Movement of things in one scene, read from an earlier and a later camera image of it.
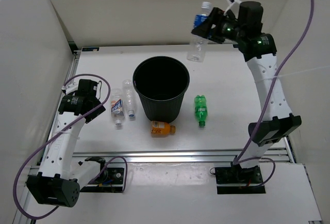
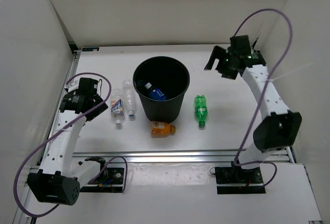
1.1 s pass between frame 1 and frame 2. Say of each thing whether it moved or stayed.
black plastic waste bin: stayed
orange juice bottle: stayed
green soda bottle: stayed
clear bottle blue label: moved
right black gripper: moved
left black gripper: stayed
